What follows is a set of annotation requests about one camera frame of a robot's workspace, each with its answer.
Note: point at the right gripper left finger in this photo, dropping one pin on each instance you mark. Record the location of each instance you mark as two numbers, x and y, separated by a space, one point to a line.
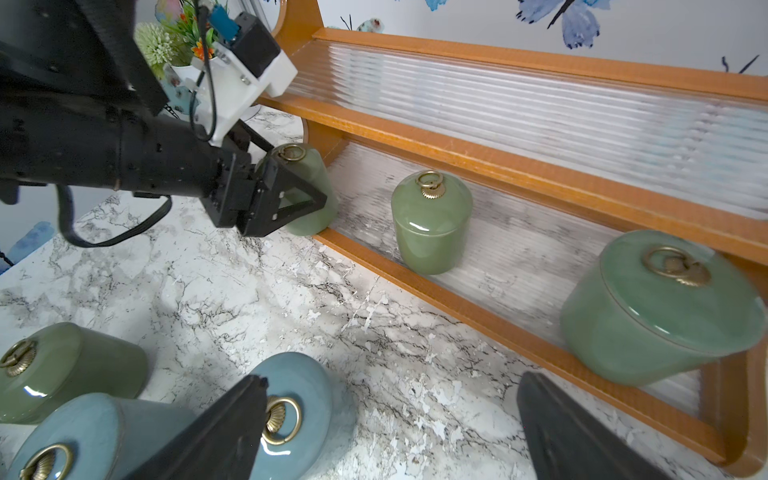
222 443

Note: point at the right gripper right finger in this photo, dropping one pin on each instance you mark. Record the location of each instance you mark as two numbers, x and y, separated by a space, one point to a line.
566 442

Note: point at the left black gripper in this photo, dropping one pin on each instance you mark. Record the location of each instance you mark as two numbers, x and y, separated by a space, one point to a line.
261 199

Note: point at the green canister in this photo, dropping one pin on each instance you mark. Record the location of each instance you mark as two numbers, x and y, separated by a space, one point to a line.
431 211
654 305
307 162
61 362

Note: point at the light blue canister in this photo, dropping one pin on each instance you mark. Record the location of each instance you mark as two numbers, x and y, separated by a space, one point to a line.
97 436

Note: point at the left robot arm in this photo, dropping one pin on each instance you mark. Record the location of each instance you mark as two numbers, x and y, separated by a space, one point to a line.
80 106

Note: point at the wooden three-tier shelf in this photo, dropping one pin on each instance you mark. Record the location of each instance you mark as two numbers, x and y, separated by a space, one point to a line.
574 149

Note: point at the potted flower plant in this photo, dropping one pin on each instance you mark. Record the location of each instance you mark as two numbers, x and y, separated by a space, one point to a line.
174 39

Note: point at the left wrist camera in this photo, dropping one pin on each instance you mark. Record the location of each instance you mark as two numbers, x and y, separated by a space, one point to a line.
240 61

